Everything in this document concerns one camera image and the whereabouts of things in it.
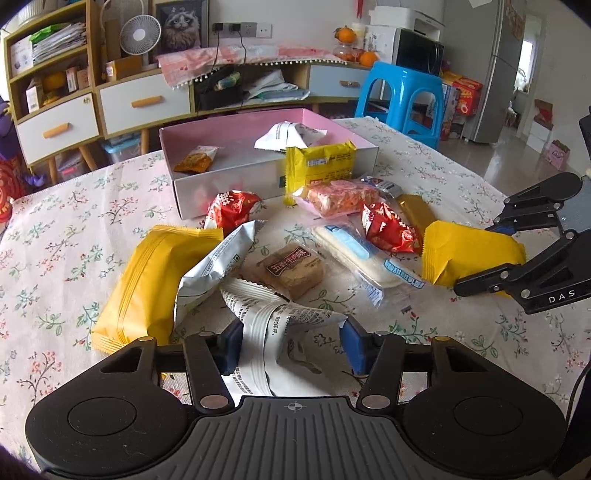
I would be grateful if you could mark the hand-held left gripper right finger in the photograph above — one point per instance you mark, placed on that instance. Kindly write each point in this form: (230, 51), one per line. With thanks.
(353, 346)

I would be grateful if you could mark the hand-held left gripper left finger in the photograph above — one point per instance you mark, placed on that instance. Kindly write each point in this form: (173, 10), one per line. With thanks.
(231, 348)

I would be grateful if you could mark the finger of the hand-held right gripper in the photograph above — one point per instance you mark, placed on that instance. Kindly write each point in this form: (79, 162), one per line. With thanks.
(531, 203)
(489, 280)

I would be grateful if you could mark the yellow pillow snack packet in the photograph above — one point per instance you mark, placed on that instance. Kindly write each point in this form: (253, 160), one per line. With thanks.
(466, 251)

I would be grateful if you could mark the white printed snack packet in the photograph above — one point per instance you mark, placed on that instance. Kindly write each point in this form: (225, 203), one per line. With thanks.
(286, 134)
(272, 323)

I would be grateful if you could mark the golden bar snack packet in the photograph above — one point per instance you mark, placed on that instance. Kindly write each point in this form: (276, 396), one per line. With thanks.
(415, 213)

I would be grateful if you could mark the large yellow snack packet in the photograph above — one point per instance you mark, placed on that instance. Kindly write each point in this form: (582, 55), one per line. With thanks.
(147, 281)

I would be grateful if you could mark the pink cardboard box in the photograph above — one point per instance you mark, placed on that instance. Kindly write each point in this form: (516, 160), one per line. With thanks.
(240, 157)

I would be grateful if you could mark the cardboard boxes on floor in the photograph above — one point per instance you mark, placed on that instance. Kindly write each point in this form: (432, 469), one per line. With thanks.
(547, 134)

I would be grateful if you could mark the white silver snack packet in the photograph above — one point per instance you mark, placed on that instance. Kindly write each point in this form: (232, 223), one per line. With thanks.
(212, 272)

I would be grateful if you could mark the long white blue snack packet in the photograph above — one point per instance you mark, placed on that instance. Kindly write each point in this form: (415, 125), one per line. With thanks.
(364, 258)

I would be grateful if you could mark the brown cake clear packet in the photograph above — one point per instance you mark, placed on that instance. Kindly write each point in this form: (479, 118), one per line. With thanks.
(291, 272)

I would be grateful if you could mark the red snack packet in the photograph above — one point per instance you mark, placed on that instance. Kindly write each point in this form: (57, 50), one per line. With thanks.
(390, 227)
(231, 210)

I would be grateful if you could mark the red yellow carton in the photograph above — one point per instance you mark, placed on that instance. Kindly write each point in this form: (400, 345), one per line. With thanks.
(467, 97)

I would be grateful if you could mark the silver refrigerator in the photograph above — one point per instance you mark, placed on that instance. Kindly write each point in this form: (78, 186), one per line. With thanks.
(498, 69)

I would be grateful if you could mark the small silver snack wrapper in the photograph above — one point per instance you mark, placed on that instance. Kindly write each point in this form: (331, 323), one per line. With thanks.
(382, 185)

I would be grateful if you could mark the pink clear snack packet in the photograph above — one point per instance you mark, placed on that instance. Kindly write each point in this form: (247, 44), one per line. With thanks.
(337, 197)

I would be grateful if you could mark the blue plastic stool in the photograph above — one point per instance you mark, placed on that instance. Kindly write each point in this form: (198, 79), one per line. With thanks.
(397, 83)

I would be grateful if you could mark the flat yellow printed snack packet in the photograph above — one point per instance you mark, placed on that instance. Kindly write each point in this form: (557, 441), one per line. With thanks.
(318, 168)

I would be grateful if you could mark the small orange snack packet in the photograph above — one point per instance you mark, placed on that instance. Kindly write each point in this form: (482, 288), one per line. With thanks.
(196, 160)

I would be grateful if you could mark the white printer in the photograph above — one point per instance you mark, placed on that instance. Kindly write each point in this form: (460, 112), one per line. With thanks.
(406, 18)

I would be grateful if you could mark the clear plastic storage bin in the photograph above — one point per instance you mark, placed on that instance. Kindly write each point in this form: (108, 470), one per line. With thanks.
(121, 150)

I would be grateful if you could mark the long low wooden cabinet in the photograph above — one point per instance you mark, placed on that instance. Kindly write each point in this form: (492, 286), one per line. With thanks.
(332, 83)

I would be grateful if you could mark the oranges on glass jar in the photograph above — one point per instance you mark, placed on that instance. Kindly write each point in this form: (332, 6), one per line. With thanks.
(351, 44)

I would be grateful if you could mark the black bag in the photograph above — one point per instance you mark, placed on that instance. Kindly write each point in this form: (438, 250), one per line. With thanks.
(219, 92)

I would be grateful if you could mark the wooden single drawer cabinet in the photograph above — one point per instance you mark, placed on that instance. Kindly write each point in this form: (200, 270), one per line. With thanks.
(143, 104)

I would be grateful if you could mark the pile of loose papers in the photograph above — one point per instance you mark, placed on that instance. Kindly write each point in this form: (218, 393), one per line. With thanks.
(277, 87)

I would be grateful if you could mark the red printed bag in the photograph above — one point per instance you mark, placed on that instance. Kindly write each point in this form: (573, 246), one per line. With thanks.
(10, 189)

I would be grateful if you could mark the wooden shelf cabinet with drawer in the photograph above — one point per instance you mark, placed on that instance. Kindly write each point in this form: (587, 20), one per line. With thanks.
(60, 124)

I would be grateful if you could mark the pink floral cloth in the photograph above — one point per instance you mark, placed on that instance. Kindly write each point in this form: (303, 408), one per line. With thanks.
(277, 54)

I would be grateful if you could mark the small cardboard box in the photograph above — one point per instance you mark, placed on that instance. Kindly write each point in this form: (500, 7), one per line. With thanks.
(123, 68)

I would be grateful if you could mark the purple plush toy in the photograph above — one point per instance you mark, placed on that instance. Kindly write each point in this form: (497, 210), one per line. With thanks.
(5, 117)

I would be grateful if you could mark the small white desk fan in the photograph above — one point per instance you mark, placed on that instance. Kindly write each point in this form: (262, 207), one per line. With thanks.
(140, 34)

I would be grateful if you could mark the framed cat picture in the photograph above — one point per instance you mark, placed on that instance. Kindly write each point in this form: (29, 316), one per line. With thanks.
(180, 25)

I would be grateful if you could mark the stack of papers on shelf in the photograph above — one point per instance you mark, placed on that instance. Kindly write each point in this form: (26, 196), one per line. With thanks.
(60, 41)

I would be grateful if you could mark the wall power outlets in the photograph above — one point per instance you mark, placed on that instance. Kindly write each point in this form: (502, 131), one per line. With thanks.
(240, 30)

